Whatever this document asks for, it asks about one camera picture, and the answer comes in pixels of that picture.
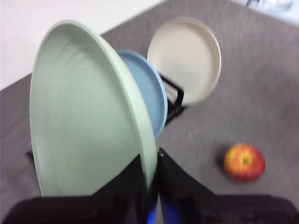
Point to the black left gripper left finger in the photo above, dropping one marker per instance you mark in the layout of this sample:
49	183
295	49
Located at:
93	210

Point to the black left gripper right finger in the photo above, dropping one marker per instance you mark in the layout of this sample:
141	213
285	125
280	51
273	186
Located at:
210	207

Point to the red apple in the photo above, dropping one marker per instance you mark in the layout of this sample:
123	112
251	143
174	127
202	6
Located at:
244	162

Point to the green round plate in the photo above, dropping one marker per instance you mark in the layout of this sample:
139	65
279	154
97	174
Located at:
81	116

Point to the blue round plate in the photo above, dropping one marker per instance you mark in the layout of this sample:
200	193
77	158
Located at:
149	93

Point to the beige round plate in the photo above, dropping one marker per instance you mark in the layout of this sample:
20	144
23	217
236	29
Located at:
184	58

